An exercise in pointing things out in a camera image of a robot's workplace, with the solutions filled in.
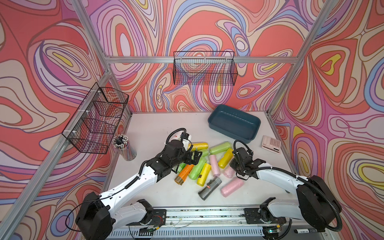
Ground thin pink trash bag roll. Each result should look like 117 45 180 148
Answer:
209 155 221 177

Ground clear cup of pencils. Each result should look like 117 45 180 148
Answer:
112 135 137 161

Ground black wire basket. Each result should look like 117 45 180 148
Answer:
173 50 238 86
62 83 129 154

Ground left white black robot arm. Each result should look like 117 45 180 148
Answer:
75 140 203 240

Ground black marker pen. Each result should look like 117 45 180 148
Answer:
294 229 318 234

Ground left black wire basket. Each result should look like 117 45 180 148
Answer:
62 83 129 154

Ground orange trash bag roll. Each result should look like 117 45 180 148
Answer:
175 165 195 185

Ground green roll beside yellow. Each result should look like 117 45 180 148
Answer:
189 157 207 180

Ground teal plastic storage box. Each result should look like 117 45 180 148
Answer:
208 105 261 144

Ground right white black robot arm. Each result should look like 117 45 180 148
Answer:
230 148 343 232

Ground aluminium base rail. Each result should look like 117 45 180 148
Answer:
74 205 340 240

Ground white blue trash bag roll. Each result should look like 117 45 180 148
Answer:
172 133 185 141

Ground light green roll upper right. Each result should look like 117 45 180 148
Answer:
210 142 232 155

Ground grey trash bag roll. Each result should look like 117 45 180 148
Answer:
198 177 222 201

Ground pink calculator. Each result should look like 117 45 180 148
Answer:
262 135 281 154

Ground green roll bottom left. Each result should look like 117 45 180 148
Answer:
177 163 187 173

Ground back black wire basket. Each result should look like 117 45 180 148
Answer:
173 50 238 86

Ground green roll centre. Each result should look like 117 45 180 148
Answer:
201 149 210 158

